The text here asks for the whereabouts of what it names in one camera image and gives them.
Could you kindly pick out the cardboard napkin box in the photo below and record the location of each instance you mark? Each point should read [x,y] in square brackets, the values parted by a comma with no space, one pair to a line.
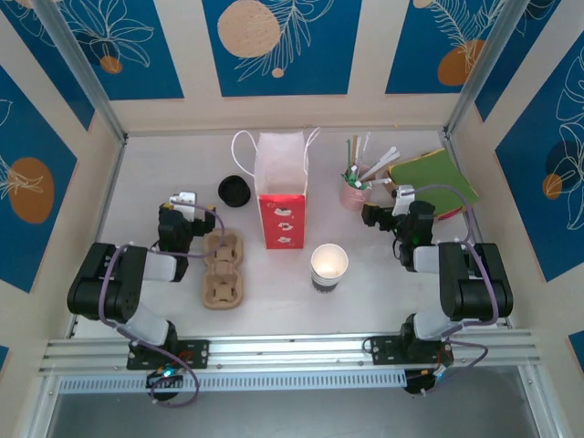
[392,189]

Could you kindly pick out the aluminium frame post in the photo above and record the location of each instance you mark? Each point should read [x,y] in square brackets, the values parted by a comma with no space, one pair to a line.
[484,68]
[96,91]

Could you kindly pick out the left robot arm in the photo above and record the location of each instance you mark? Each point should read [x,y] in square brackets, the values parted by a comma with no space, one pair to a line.
[105,283]

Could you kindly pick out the white paper coffee cup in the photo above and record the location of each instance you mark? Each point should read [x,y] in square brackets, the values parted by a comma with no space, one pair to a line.
[329,267]

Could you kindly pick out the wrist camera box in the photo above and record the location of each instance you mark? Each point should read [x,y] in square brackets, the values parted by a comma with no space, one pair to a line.
[183,199]
[403,197]

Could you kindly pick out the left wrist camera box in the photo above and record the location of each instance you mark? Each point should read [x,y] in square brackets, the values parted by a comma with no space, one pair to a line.
[183,199]

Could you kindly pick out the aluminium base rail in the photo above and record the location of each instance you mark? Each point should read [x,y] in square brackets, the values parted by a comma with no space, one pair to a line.
[292,351]

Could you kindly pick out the thin green straw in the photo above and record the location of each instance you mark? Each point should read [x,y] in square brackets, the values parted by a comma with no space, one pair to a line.
[348,157]

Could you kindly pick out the black cup lid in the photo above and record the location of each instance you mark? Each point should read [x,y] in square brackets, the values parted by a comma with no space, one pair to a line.
[233,190]

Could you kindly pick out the pink straw holder cup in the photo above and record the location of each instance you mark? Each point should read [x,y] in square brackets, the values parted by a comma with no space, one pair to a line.
[351,198]

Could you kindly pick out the stack of green napkins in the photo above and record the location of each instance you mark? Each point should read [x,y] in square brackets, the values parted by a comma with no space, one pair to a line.
[438,175]

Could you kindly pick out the red and white paper bag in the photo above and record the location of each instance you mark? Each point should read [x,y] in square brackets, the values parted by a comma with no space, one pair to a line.
[280,219]

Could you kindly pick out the cardboard cup carrier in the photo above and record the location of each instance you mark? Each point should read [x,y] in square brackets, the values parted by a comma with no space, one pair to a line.
[224,269]

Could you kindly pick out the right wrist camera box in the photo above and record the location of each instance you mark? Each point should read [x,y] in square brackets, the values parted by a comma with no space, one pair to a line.
[403,197]

